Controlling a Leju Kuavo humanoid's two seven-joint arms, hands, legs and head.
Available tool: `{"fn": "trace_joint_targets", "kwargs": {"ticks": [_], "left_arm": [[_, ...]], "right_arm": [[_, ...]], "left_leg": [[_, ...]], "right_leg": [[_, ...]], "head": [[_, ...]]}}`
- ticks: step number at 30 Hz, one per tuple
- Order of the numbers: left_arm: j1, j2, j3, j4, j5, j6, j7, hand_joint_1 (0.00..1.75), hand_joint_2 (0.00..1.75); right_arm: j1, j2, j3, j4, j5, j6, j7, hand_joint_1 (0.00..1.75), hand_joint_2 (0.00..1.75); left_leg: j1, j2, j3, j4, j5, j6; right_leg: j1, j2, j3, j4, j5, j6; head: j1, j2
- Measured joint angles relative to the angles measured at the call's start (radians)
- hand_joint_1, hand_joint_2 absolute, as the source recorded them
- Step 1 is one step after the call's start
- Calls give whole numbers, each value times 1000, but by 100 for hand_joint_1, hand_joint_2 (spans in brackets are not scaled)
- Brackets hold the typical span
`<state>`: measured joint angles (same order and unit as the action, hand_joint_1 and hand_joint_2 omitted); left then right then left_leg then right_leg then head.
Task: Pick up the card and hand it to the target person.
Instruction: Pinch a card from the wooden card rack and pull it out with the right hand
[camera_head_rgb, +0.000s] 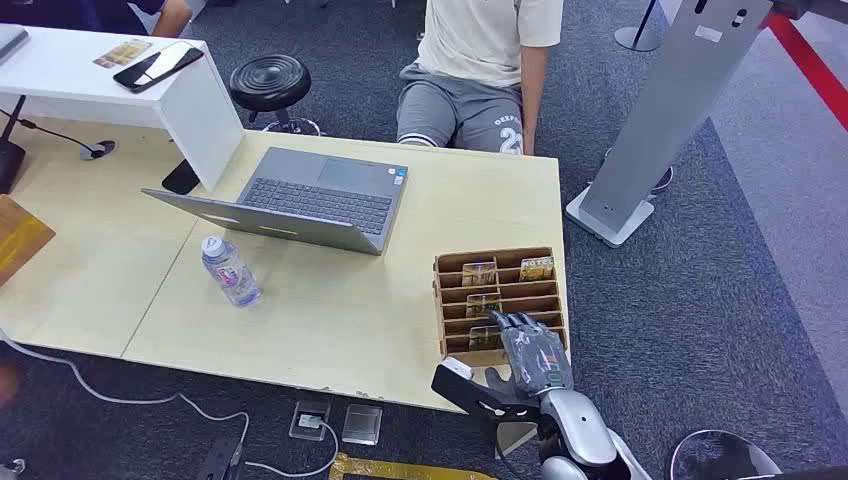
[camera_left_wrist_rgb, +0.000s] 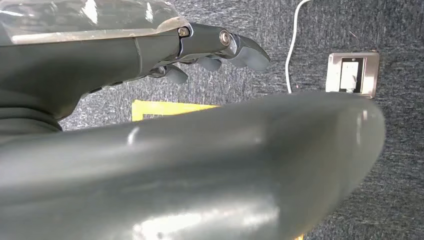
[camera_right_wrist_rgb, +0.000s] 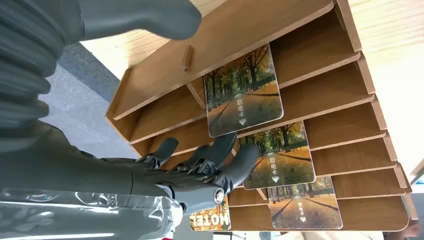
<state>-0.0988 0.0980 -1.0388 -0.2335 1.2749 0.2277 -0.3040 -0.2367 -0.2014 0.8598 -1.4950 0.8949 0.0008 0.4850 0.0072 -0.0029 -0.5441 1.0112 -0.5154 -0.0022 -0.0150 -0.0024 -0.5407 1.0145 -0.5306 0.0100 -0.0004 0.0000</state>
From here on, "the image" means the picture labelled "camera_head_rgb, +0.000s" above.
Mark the grey open laptop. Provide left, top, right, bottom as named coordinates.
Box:
left=140, top=146, right=409, bottom=257

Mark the metal floor plate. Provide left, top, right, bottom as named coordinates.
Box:
left=341, top=404, right=384, bottom=446

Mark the black smartphone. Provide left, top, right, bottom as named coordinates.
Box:
left=112, top=46, right=205, bottom=94

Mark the black floor object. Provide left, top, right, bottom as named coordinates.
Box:
left=197, top=433, right=244, bottom=480

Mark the grey kiosk stand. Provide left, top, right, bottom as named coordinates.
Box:
left=564, top=0, right=775, bottom=250

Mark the clear plastic water bottle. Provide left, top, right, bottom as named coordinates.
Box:
left=200, top=235, right=262, bottom=309

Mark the person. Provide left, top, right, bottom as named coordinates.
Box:
left=0, top=0, right=194, bottom=38
left=396, top=0, right=566, bottom=157

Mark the white desk riser shelf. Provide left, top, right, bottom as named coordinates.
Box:
left=0, top=25, right=245, bottom=193

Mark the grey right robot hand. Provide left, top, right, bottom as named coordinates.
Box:
left=484, top=311, right=575, bottom=405

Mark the wooden card holder rack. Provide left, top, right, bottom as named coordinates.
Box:
left=433, top=246, right=570, bottom=368

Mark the brown wooden board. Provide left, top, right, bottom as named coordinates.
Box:
left=0, top=194, right=57, bottom=287

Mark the white floor cable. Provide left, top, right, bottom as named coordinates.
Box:
left=0, top=329, right=340, bottom=480

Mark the black monitor stand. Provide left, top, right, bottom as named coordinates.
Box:
left=0, top=94, right=28, bottom=195

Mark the grey desk cable grommet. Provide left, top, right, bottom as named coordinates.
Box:
left=79, top=139, right=117, bottom=162

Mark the black desk cable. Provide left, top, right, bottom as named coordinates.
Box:
left=0, top=107, right=106, bottom=158

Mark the black round stool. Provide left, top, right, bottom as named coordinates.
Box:
left=229, top=54, right=323, bottom=137

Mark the stanchion post with base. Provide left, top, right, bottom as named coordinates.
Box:
left=614, top=0, right=665, bottom=53

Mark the yellow floor tape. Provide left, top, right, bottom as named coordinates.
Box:
left=329, top=453, right=498, bottom=480

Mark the black flat device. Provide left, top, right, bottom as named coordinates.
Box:
left=161, top=158, right=201, bottom=196

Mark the floor socket box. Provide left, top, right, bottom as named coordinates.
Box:
left=288, top=399, right=331, bottom=443

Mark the grey flat device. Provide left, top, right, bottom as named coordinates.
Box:
left=0, top=25, right=31, bottom=66

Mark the pale wrist camera black mount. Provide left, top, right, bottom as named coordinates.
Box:
left=431, top=357, right=541, bottom=425

